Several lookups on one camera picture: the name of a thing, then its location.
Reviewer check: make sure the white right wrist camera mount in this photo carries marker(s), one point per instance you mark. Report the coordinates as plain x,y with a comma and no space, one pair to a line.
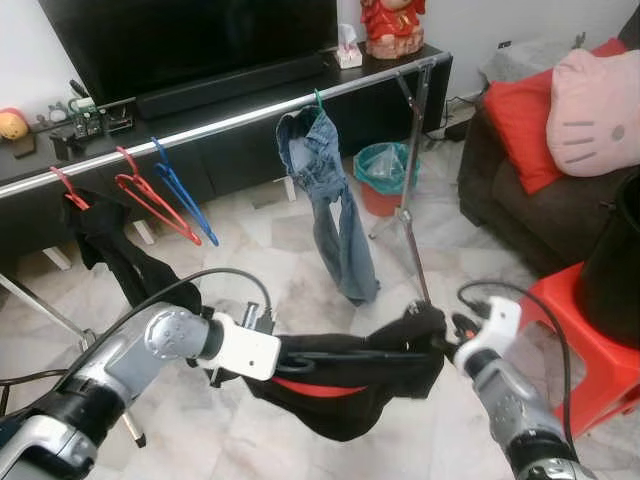
495,325

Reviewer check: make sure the white pink tissue pack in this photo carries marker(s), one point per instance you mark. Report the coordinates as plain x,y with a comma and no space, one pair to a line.
348,52

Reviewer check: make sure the yellow red round plush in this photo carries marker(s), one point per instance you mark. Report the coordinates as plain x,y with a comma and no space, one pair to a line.
13,125

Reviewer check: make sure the green plastic hanger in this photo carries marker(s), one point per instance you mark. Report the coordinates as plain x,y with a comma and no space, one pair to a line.
318,99

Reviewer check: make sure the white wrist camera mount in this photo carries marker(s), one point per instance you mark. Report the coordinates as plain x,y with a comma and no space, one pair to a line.
245,350
495,325

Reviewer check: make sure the pink cat face cushion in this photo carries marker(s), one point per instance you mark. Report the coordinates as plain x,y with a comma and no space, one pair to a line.
595,115

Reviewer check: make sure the black red garment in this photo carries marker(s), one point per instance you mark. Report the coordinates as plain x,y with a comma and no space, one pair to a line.
340,410

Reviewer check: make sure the black smartphone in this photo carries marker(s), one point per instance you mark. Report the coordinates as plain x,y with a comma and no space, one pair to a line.
22,148

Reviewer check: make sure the red plastic stool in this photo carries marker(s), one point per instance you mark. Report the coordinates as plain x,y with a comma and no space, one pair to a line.
590,370

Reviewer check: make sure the red cushion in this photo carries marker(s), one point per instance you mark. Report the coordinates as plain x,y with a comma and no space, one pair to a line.
520,125

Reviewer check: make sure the small brown figurine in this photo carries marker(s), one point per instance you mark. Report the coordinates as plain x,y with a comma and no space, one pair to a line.
579,40

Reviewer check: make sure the red robed figurine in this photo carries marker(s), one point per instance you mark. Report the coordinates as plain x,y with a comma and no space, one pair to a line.
392,25

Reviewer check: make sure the grey small figurine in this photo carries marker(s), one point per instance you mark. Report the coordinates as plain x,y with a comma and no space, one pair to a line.
55,115

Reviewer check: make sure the black small device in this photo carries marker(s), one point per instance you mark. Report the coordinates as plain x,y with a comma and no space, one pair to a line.
120,116

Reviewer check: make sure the black flat television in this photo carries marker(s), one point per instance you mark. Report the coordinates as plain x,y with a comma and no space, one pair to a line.
190,40

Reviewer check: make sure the silver metal clothes rack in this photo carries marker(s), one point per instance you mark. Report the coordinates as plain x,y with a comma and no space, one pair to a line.
230,122

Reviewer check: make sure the black shirt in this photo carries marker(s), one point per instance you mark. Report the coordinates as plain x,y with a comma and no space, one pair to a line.
120,250

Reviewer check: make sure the black tv console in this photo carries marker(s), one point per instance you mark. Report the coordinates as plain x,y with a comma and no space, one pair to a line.
250,150

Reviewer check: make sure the black remote control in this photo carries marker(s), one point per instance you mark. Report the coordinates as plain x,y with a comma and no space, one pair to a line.
90,125

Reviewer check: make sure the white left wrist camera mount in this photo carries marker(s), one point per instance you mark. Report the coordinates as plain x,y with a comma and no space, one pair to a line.
245,350

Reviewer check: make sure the blue plastic hanger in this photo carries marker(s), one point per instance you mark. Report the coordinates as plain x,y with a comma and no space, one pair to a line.
185,195

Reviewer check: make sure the red bin with green bag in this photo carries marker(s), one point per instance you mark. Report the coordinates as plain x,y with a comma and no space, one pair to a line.
385,175

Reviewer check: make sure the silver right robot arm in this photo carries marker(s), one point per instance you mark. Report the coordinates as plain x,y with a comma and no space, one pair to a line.
520,410

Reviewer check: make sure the black plastic bucket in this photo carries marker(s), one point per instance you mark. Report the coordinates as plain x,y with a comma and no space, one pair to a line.
615,270

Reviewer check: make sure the white lace covered side table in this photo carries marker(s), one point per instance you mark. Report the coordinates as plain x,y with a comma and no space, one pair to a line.
520,60

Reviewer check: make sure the dark grey fabric sofa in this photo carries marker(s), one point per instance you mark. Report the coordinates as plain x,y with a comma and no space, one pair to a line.
540,225

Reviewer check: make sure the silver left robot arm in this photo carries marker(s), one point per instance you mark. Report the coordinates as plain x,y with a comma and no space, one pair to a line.
130,350

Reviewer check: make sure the blue denim jeans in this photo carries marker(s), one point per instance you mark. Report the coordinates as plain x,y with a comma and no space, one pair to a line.
320,170

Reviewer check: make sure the red plastic hanger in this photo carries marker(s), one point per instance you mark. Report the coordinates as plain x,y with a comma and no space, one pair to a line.
70,190
128,160

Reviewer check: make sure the green white mug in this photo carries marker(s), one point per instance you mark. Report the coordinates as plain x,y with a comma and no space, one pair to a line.
82,104

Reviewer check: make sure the black clip stand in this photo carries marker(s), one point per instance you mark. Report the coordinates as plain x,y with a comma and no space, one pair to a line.
67,146

